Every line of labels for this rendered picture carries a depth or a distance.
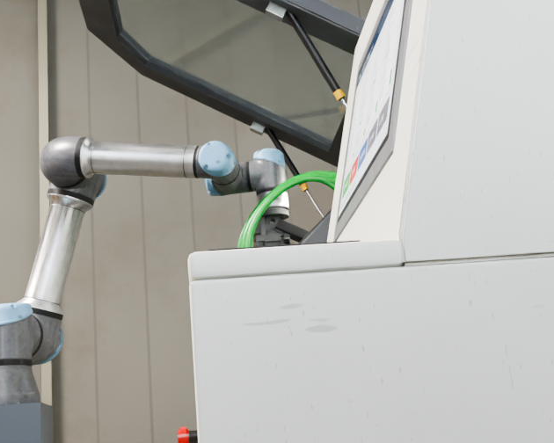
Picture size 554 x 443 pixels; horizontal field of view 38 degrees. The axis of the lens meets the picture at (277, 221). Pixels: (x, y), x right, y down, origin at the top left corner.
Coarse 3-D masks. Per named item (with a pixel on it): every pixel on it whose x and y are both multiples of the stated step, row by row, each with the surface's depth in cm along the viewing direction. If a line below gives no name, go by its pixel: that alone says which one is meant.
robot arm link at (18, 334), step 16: (0, 304) 178; (16, 304) 179; (0, 320) 176; (16, 320) 177; (32, 320) 183; (0, 336) 175; (16, 336) 176; (32, 336) 181; (0, 352) 174; (16, 352) 175; (32, 352) 185
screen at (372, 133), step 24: (384, 0) 128; (408, 0) 104; (384, 24) 122; (408, 24) 101; (384, 48) 118; (360, 72) 145; (384, 72) 113; (360, 96) 138; (384, 96) 109; (360, 120) 132; (384, 120) 105; (360, 144) 127; (384, 144) 102; (360, 168) 122; (360, 192) 118; (336, 240) 139
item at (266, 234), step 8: (280, 208) 190; (264, 216) 191; (272, 216) 191; (280, 216) 192; (288, 216) 193; (264, 224) 190; (272, 224) 191; (256, 232) 191; (264, 232) 190; (272, 232) 190; (280, 232) 190; (256, 240) 187; (264, 240) 187; (272, 240) 188; (280, 240) 188; (288, 240) 188
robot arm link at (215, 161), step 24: (48, 144) 190; (72, 144) 186; (96, 144) 186; (120, 144) 186; (144, 144) 186; (168, 144) 186; (216, 144) 180; (48, 168) 189; (72, 168) 186; (96, 168) 186; (120, 168) 185; (144, 168) 184; (168, 168) 183; (192, 168) 182; (216, 168) 178
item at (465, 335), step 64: (448, 0) 92; (512, 0) 93; (448, 64) 90; (512, 64) 90; (448, 128) 88; (512, 128) 88; (384, 192) 98; (448, 192) 86; (512, 192) 86; (448, 256) 84; (512, 256) 85; (192, 320) 80; (256, 320) 81; (320, 320) 81; (384, 320) 82; (448, 320) 82; (512, 320) 83; (256, 384) 79; (320, 384) 79; (384, 384) 80; (448, 384) 80; (512, 384) 81
